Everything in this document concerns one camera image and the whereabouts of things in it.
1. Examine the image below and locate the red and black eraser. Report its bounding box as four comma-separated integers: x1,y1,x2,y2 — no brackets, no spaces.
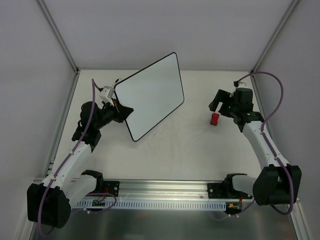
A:
210,112,220,126

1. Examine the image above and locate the white whiteboard with black rim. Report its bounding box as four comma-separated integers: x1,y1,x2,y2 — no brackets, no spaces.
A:
114,52,185,142

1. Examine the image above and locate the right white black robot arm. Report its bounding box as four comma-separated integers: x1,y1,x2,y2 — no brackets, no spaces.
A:
208,87,302,206

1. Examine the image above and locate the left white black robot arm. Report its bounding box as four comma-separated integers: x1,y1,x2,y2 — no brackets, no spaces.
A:
27,99,134,228

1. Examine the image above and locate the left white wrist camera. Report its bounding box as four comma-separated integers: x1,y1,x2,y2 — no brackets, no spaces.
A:
99,86,115,106

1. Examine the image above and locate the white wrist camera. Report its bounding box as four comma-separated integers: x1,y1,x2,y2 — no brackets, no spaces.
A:
233,80,247,88
99,86,115,106

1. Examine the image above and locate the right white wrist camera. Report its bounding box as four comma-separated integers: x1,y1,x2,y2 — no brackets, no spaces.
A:
233,80,247,88

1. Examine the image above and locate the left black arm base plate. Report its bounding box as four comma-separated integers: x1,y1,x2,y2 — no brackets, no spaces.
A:
102,180,120,197

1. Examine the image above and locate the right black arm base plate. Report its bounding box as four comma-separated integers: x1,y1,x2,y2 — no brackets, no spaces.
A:
207,182,241,199

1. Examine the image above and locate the aluminium mounting rail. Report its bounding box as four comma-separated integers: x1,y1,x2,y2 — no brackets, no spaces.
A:
32,174,300,202

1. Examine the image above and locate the white slotted cable duct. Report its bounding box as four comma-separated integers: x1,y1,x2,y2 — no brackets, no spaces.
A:
74,198,227,212

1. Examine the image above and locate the left aluminium frame post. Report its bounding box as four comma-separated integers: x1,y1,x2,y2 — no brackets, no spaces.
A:
35,0,79,74

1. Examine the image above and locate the aluminium frame post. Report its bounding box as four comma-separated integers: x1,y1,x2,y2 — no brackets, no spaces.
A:
250,0,301,72
35,0,79,74

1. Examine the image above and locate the right aluminium frame post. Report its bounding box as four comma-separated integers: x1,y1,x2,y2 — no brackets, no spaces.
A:
250,0,301,72

